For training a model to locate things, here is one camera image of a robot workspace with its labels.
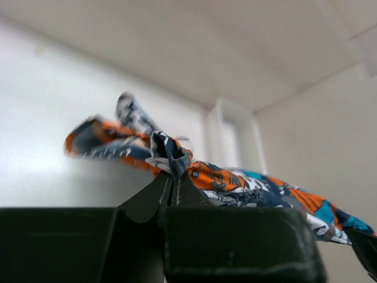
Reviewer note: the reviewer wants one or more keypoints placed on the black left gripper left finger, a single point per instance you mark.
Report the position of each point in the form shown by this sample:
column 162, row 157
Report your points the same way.
column 113, row 244

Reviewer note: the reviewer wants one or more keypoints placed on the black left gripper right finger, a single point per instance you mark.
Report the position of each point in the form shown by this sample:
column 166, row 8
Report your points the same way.
column 206, row 243

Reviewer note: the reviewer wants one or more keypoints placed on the white plastic mesh basket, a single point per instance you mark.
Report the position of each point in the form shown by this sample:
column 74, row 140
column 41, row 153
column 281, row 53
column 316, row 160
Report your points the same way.
column 234, row 137

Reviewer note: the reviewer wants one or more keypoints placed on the colourful patterned shorts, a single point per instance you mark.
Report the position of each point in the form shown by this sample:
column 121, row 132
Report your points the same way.
column 135, row 139

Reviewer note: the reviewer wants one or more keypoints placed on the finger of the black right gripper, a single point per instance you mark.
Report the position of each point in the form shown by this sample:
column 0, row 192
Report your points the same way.
column 364, row 246

